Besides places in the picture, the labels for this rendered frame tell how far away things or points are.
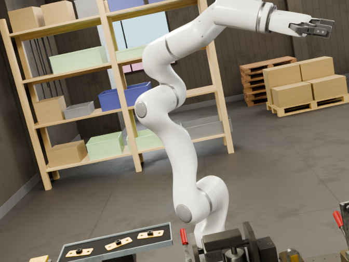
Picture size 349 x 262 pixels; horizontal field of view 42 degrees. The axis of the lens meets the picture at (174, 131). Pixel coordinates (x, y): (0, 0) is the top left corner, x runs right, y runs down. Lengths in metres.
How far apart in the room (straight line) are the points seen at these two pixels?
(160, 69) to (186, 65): 8.75
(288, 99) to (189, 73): 3.01
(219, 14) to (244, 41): 9.01
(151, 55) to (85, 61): 4.77
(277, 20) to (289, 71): 7.18
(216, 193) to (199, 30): 0.60
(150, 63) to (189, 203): 0.49
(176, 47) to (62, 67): 4.96
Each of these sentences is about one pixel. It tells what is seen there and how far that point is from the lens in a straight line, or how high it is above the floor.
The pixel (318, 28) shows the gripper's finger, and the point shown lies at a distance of 1.24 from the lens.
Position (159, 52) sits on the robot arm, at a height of 1.72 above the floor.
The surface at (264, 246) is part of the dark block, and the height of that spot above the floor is 1.12.
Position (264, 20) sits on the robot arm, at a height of 1.76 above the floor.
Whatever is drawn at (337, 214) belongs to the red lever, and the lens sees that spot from 1.48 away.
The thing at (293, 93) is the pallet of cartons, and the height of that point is 0.36.
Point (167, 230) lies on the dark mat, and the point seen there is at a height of 1.16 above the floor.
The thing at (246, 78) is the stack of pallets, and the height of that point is 0.57.
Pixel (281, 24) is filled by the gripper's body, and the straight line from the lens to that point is 1.26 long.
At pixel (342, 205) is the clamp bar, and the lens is 1.37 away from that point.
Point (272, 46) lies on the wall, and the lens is 10.40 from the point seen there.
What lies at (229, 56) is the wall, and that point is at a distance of 10.29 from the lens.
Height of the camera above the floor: 1.78
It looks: 12 degrees down
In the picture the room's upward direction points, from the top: 12 degrees counter-clockwise
